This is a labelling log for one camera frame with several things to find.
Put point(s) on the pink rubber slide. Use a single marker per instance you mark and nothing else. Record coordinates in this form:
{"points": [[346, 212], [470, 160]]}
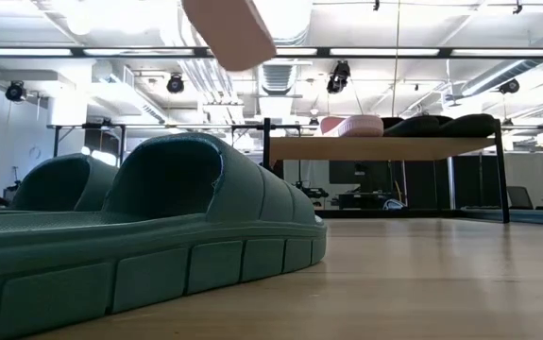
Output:
{"points": [[361, 126], [233, 33]]}

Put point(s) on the green rubber slide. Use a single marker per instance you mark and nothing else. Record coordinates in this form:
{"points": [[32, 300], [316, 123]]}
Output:
{"points": [[252, 198], [91, 184]]}

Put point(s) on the grey office chair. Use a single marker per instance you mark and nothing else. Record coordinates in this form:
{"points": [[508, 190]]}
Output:
{"points": [[519, 198]]}

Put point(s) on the black frame bar with lights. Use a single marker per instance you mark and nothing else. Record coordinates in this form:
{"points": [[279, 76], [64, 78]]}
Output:
{"points": [[445, 52]]}

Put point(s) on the black round ceiling spotlight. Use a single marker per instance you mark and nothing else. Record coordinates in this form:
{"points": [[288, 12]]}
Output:
{"points": [[16, 91], [175, 84], [509, 86]]}

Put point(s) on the dark partition panels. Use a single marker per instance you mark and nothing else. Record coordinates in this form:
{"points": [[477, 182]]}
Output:
{"points": [[469, 181]]}

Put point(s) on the black rubber slide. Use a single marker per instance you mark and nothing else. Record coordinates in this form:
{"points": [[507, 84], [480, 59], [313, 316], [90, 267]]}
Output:
{"points": [[469, 126], [417, 127]]}

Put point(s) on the black hanging camera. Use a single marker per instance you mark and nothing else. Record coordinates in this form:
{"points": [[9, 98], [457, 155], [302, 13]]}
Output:
{"points": [[339, 75]]}

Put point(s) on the wooden shelf with black legs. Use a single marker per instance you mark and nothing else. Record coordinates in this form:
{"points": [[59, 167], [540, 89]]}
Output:
{"points": [[370, 148]]}

